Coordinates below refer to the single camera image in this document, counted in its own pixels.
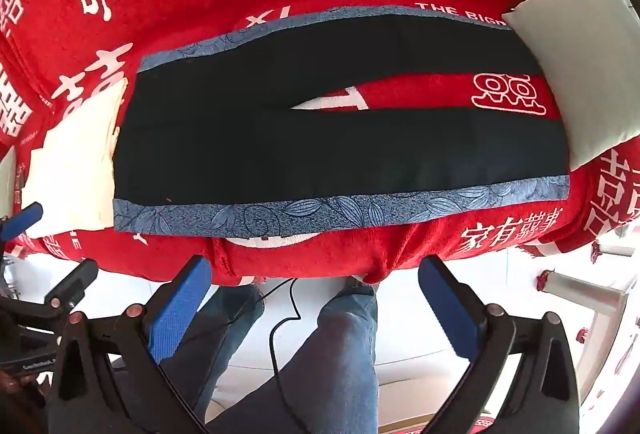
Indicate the person's legs in jeans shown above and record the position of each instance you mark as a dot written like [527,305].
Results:
[330,354]

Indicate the cream cloth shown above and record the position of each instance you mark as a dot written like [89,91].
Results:
[70,164]

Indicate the white furniture frame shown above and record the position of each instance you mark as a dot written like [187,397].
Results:
[585,296]

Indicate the black pants with blue trim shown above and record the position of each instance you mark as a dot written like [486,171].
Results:
[300,154]

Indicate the person's left leg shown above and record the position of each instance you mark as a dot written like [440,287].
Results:
[220,329]

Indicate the pale grey pillow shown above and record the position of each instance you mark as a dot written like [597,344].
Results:
[585,64]

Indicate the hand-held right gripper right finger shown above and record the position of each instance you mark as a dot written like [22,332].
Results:
[445,309]

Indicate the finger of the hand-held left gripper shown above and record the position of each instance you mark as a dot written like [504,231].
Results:
[72,286]
[25,219]

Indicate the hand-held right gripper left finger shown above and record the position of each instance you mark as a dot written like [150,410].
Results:
[180,309]

